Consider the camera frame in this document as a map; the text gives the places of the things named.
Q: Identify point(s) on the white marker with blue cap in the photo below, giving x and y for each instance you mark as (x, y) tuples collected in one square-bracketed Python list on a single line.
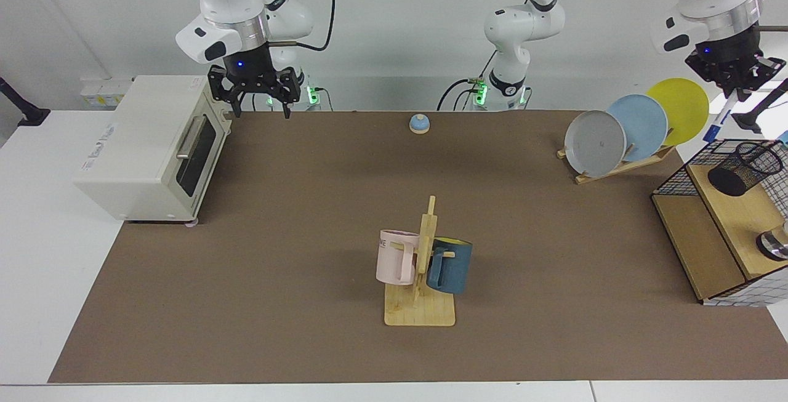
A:
[(721, 120)]

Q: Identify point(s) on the black mesh pen holder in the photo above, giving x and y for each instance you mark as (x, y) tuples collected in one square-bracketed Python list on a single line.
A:
[(735, 174)]

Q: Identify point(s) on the black clamp stand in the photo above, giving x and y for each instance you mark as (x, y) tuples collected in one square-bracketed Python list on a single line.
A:
[(31, 116), (748, 120)]

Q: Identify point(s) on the yellow plate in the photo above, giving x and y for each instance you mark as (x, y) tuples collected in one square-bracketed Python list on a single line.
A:
[(680, 109)]

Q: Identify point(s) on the light blue plate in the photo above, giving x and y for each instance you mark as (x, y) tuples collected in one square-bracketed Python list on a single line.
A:
[(643, 125)]

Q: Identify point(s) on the pale toaster oven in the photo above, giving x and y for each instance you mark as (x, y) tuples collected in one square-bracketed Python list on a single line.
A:
[(141, 143)]

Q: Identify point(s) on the small blue round bell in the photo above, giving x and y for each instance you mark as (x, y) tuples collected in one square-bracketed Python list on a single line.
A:
[(419, 124)]

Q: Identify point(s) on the wooden plate rack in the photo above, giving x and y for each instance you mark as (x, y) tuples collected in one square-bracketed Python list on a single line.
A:
[(609, 171)]

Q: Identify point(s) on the grey plate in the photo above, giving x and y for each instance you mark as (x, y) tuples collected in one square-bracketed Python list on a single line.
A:
[(594, 143)]

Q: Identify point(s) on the silver metal round container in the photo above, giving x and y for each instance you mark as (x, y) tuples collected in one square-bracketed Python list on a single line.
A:
[(774, 245)]

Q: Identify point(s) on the pink cup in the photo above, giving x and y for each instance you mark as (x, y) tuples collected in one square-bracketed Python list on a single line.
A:
[(389, 263)]

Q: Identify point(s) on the brown table cloth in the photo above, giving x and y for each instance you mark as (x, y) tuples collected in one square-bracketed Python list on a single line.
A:
[(246, 303)]

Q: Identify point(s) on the dark blue cup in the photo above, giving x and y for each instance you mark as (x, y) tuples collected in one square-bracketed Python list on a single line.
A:
[(455, 269)]

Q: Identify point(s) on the wooden cup stand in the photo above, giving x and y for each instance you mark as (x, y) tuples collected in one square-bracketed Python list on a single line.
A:
[(418, 313)]

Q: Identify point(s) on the white wall socket boxes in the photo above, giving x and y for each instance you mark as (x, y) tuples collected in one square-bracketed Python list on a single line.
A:
[(104, 94)]

